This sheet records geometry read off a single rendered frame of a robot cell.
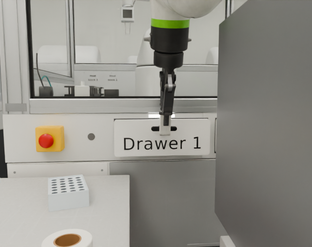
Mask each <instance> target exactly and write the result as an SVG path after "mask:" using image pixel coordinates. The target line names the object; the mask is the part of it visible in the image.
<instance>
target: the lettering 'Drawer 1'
mask: <svg viewBox="0 0 312 247"><path fill-rule="evenodd" d="M196 138H197V139H196ZM126 139H130V140H132V142H133V146H132V147H131V148H126ZM194 139H196V148H201V147H198V137H194ZM172 141H175V142H176V143H175V144H171V142H172ZM183 141H186V140H181V141H180V149H182V142H183ZM140 142H143V140H141V141H138V150H139V143H140ZM145 142H150V144H146V145H145V146H144V148H145V149H146V150H149V149H152V142H151V141H150V140H147V141H145ZM155 143H156V147H157V149H159V148H160V144H161V143H162V147H163V149H165V147H166V143H167V140H166V141H165V145H164V146H163V142H162V140H160V143H159V146H158V144H157V141H156V140H155ZM147 145H151V146H150V148H146V146H147ZM171 145H178V143H177V141H176V140H171V141H170V143H169V147H170V148H171V149H177V147H176V148H172V147H171ZM133 147H134V140H133V139H131V138H124V150H130V149H132V148H133Z"/></svg>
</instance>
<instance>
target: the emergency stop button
mask: <svg viewBox="0 0 312 247"><path fill-rule="evenodd" d="M53 143H54V139H53V137H52V136H51V135H50V134H43V135H41V136H40V137H39V145H40V146H41V147H43V148H49V147H51V146H52V145H53Z"/></svg>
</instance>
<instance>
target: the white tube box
mask: <svg viewBox="0 0 312 247"><path fill-rule="evenodd" d="M88 206H89V189H88V187H87V184H86V182H85V179H84V177H83V175H82V174H81V175H71V176H61V177H51V178H48V211H49V212H52V211H59V210H66V209H74V208H80V207H88Z"/></svg>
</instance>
